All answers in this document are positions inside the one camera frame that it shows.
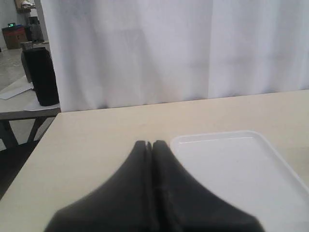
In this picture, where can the white paper sheet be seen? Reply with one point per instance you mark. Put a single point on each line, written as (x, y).
(16, 91)

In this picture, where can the grey side table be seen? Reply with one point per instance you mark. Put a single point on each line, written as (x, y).
(22, 116)

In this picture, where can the brown cardboard box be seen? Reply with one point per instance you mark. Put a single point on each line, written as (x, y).
(13, 36)

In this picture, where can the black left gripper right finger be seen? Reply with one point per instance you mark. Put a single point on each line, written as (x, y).
(185, 205)

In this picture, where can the white plastic tray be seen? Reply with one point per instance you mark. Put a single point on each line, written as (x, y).
(244, 169)

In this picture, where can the white curtain backdrop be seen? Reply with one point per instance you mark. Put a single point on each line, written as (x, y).
(116, 53)

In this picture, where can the black cylindrical flask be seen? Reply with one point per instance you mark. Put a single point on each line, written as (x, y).
(39, 71)

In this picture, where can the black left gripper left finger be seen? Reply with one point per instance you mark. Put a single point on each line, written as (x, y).
(124, 203)

